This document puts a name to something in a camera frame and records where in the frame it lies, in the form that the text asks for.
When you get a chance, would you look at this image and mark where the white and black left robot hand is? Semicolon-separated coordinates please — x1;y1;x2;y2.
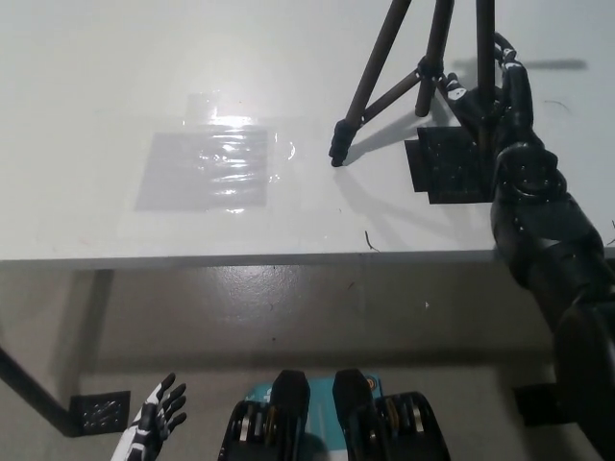
109;373;188;461

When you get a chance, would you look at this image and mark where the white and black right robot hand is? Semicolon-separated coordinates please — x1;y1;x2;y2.
443;32;539;156

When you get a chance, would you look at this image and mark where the bronze and black camera tripod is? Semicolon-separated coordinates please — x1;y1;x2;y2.
328;0;511;169

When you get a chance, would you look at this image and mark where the black table leg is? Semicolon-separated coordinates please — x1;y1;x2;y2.
0;344;84;439

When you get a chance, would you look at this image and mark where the black tape patch on table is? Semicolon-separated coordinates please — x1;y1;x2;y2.
404;125;497;206

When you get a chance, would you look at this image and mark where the clear tape patch on table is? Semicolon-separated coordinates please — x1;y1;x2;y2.
134;89;300;213

